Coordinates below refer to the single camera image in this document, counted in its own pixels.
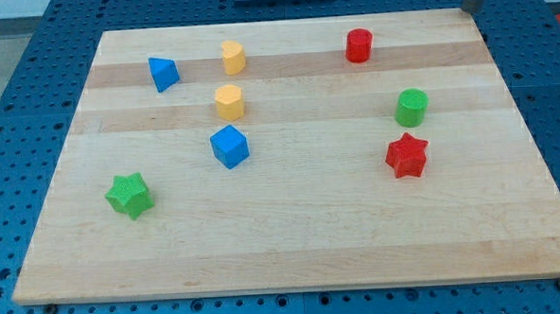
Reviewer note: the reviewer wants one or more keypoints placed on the blue cube block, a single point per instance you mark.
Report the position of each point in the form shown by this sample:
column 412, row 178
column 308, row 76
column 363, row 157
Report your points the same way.
column 230, row 146

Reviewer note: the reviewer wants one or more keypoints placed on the yellow hexagon block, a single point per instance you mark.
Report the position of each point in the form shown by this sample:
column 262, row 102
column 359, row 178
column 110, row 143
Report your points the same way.
column 229, row 102

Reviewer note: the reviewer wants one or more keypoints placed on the yellow heart block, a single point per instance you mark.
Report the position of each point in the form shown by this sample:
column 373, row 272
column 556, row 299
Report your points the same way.
column 233, row 57

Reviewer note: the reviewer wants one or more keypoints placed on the green star block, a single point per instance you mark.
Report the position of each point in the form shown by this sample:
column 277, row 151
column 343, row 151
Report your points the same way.
column 129, row 195

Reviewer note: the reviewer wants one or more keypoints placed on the blue triangle block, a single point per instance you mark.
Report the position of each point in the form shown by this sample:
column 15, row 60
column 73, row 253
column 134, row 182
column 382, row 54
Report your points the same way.
column 164, row 73

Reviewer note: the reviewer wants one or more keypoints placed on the red cylinder block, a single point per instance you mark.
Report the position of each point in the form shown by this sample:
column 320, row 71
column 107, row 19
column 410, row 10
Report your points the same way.
column 359, row 45

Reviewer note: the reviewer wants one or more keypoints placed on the green cylinder block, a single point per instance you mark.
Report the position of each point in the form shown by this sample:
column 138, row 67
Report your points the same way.
column 411, row 108

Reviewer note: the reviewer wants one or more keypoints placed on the red star block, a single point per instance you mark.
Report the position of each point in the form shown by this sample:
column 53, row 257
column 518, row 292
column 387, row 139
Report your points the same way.
column 407, row 156

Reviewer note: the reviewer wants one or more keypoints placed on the wooden board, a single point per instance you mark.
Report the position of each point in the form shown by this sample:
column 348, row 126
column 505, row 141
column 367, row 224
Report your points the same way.
column 314, row 206

